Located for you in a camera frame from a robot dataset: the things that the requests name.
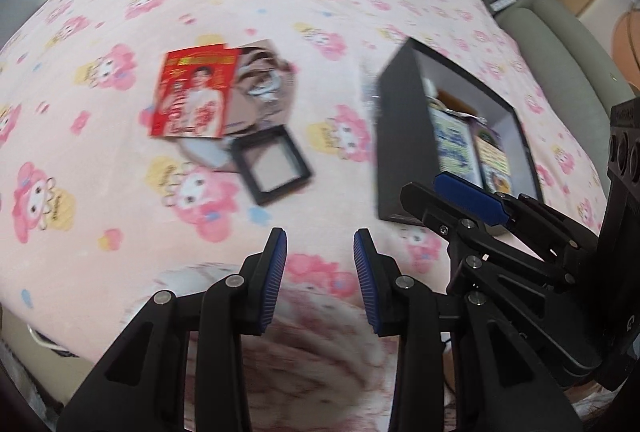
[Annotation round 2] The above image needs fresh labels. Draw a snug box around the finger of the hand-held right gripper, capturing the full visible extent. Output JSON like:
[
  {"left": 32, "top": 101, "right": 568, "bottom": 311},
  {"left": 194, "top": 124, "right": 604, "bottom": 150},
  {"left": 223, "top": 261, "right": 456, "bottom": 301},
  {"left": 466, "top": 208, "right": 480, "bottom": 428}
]
[
  {"left": 400, "top": 173, "right": 599, "bottom": 281},
  {"left": 446, "top": 252, "right": 604, "bottom": 376}
]

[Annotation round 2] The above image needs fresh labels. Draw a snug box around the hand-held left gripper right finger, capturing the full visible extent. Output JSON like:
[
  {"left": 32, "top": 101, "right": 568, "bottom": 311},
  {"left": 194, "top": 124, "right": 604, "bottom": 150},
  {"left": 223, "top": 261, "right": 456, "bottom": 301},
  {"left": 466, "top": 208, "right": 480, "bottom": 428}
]
[{"left": 353, "top": 229, "right": 583, "bottom": 432}]

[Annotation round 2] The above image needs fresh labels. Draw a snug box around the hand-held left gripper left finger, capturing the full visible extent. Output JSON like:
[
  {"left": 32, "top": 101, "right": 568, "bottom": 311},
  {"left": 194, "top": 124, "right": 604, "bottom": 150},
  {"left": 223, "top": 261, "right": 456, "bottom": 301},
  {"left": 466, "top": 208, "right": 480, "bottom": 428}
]
[{"left": 57, "top": 228, "right": 289, "bottom": 432}]

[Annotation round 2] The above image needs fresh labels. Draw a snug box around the orange green leaflet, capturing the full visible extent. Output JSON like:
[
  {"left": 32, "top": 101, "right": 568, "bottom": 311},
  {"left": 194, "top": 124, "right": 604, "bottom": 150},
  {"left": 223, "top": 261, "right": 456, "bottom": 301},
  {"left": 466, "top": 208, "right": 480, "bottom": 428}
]
[{"left": 475, "top": 137, "right": 514, "bottom": 194}]

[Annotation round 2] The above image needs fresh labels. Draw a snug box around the black box container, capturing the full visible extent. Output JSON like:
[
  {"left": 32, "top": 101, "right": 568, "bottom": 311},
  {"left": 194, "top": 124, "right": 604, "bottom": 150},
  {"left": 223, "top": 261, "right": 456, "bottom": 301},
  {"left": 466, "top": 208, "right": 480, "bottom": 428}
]
[{"left": 375, "top": 37, "right": 546, "bottom": 226}]

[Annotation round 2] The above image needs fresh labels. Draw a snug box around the black frame display box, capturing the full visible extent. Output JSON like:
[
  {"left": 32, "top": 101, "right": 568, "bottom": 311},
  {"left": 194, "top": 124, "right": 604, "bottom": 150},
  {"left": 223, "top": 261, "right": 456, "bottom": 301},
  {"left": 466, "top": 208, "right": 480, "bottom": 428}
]
[{"left": 230, "top": 124, "right": 314, "bottom": 207}]

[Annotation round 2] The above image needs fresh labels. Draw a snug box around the red envelope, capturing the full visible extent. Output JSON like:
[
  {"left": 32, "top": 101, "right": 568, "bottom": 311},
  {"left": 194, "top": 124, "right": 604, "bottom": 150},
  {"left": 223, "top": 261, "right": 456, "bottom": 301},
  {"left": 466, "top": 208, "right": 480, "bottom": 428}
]
[{"left": 150, "top": 43, "right": 240, "bottom": 139}]

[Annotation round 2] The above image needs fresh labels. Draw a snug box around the blue green printed packet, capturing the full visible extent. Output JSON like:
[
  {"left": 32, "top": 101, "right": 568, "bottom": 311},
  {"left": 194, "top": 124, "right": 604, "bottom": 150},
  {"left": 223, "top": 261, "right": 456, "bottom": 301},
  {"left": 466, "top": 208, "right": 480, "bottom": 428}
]
[{"left": 430, "top": 107, "right": 481, "bottom": 186}]

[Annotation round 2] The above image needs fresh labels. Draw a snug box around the purple box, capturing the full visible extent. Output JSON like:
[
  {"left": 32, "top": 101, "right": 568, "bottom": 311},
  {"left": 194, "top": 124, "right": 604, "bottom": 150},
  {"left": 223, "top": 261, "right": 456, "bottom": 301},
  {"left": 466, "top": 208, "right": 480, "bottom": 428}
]
[{"left": 467, "top": 116, "right": 507, "bottom": 150}]

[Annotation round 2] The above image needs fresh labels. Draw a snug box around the pink fuzzy pajamas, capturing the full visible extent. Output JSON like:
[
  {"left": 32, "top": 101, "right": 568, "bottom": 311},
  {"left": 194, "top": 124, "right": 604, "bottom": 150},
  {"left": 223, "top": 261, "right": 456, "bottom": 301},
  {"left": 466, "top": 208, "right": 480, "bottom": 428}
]
[{"left": 120, "top": 262, "right": 401, "bottom": 432}]

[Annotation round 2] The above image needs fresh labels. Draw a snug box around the grey green sofa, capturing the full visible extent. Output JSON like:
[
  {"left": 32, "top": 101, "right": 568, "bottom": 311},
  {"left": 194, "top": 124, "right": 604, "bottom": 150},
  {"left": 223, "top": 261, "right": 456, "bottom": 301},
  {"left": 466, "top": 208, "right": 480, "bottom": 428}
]
[{"left": 495, "top": 0, "right": 640, "bottom": 173}]

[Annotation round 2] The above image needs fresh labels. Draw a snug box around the orange ball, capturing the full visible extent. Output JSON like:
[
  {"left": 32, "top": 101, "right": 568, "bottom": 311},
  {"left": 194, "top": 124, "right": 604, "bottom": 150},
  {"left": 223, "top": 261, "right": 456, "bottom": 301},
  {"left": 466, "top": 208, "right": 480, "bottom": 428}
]
[{"left": 611, "top": 7, "right": 640, "bottom": 78}]

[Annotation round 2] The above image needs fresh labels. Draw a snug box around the white cable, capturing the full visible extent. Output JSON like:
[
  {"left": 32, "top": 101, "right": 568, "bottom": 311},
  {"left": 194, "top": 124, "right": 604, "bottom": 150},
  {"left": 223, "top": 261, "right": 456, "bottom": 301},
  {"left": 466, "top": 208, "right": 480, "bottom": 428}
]
[{"left": 27, "top": 326, "right": 72, "bottom": 359}]

